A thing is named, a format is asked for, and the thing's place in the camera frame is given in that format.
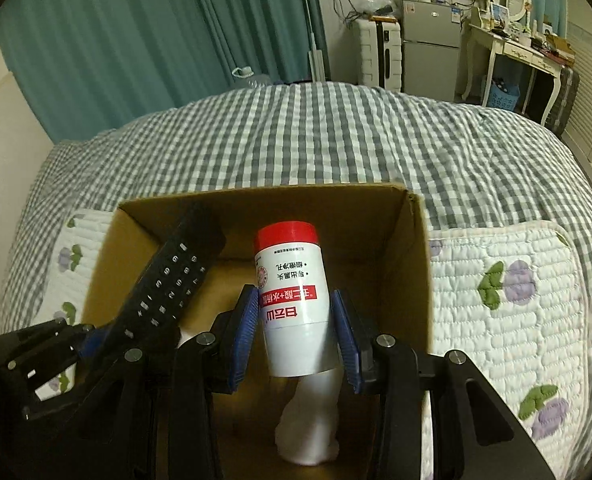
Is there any white dressing table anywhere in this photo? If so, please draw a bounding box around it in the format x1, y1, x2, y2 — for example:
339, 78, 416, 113
458, 9, 575, 126

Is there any white bottle with red cap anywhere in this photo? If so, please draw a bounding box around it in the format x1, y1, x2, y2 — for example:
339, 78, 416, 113
253, 220, 338, 379

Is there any teal curtain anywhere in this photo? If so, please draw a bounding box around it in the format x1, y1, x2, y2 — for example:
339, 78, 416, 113
0, 0, 328, 144

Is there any black remote control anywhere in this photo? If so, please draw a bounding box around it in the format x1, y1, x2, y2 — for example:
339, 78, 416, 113
107, 202, 227, 352

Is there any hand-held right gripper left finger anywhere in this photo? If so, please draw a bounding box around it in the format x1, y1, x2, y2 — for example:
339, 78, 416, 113
51, 284, 262, 480

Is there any white floral quilted mat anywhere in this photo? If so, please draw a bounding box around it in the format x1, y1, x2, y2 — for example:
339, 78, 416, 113
36, 208, 592, 480

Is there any white suitcase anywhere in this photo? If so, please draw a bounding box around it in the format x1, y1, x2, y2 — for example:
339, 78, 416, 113
352, 17, 405, 94

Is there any white crumpled cloth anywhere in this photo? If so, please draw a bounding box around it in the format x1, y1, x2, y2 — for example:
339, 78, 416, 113
274, 367, 340, 465

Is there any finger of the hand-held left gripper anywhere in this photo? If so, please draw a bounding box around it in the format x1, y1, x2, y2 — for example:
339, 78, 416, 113
0, 319, 123, 418

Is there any white mop pole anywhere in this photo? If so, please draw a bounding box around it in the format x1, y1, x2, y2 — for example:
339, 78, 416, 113
300, 0, 330, 84

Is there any brown cardboard box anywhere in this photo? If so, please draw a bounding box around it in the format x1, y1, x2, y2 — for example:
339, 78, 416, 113
73, 183, 433, 480

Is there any grey checkered bed sheet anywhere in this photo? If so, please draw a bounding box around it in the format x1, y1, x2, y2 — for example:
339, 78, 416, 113
0, 82, 592, 461

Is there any blue plastic basket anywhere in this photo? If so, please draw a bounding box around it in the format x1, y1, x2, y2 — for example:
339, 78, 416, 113
486, 77, 521, 113

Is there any clear plastic bag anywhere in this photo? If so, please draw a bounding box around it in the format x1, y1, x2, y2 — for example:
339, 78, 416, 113
363, 0, 397, 19

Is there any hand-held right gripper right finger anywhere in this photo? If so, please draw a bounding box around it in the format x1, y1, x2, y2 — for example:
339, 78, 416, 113
330, 287, 546, 480

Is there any silver fridge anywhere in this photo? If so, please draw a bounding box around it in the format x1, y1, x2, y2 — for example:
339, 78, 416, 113
398, 0, 465, 99

